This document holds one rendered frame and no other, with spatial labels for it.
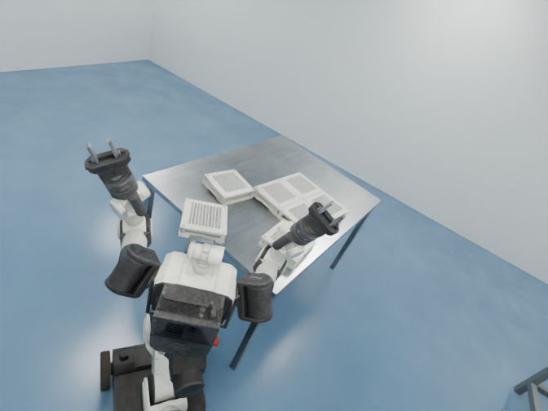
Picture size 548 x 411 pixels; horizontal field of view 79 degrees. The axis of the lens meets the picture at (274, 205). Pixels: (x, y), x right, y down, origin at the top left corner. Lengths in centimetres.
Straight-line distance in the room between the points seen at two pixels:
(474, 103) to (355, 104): 141
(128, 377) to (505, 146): 442
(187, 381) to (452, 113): 416
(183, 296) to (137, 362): 113
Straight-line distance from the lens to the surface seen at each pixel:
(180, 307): 109
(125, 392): 216
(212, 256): 109
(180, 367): 140
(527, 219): 519
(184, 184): 218
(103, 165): 107
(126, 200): 118
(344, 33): 486
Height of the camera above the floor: 217
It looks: 35 degrees down
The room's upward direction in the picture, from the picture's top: 22 degrees clockwise
